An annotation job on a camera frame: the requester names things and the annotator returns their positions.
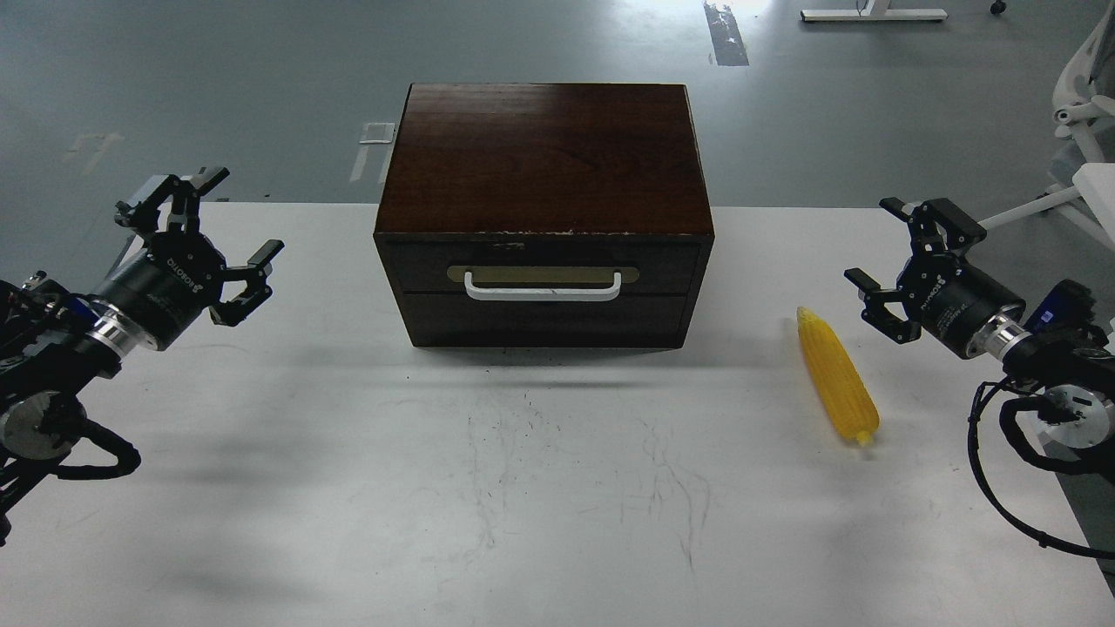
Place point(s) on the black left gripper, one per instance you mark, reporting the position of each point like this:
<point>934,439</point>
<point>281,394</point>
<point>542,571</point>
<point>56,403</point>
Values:
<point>164,287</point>

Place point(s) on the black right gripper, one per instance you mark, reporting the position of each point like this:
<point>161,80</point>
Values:
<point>941,292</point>

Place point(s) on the yellow corn cob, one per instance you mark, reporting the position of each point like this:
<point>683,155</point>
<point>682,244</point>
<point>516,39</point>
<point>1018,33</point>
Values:
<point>843,394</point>

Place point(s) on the dark drawer with white handle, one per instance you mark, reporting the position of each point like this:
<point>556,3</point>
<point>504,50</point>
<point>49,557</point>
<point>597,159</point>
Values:
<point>440,267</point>

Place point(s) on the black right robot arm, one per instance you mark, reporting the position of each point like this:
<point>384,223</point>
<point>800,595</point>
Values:
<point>1062,420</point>

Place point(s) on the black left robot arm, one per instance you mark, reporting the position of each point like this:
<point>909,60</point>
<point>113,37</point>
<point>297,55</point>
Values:
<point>56,341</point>

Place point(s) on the dark wooden drawer cabinet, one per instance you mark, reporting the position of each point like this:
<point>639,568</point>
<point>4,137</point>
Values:
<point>599,163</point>

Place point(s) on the white office chair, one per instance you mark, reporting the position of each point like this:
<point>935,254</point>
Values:
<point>1081,105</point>

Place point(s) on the white desk base bar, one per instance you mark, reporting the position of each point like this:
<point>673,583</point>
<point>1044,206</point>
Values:
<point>873,12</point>

